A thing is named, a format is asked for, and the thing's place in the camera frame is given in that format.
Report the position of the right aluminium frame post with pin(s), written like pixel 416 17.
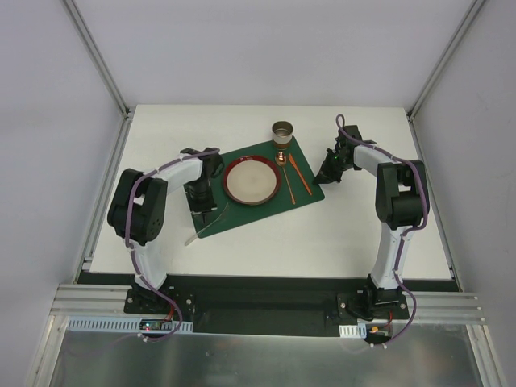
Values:
pixel 457 37

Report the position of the aluminium frame post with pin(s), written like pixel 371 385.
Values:
pixel 86 37
pixel 457 37

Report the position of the left white cable duct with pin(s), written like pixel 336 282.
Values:
pixel 148 326

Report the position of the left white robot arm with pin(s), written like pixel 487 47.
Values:
pixel 137 209

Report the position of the aluminium front rail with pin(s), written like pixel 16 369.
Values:
pixel 108 300

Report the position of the right white cable duct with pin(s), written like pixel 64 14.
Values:
pixel 358 331

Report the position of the green placemat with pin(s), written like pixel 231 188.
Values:
pixel 238 215

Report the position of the copper spoon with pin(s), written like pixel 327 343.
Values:
pixel 281 161

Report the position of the left aluminium frame post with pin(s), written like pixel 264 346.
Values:
pixel 86 37

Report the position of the white cable duct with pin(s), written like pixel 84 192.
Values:
pixel 148 326
pixel 358 331

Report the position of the orange knife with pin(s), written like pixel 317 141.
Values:
pixel 298 171

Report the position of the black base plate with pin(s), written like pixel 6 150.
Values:
pixel 313 307

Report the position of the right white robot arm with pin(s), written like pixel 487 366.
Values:
pixel 401 205

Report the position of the steel cup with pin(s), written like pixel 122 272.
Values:
pixel 282 134

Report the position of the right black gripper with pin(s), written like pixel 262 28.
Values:
pixel 330 170

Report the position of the red rimmed beige plate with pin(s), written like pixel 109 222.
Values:
pixel 251 180

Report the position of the silver fork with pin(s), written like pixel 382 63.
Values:
pixel 206 227

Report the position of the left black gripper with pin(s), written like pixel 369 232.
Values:
pixel 202 206

